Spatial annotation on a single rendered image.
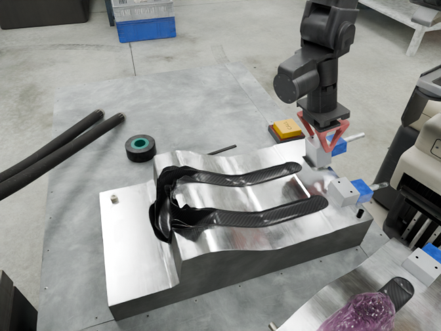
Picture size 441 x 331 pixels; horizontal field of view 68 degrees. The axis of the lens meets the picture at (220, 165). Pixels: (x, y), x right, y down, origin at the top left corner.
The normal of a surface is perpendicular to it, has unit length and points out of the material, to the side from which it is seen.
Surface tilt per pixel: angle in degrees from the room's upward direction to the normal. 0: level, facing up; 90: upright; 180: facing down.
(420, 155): 8
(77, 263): 0
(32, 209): 0
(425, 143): 98
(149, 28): 91
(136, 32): 91
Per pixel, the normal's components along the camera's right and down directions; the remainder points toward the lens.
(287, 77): -0.79, 0.49
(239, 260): 0.32, 0.65
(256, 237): 0.39, -0.76
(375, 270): 0.00, -0.73
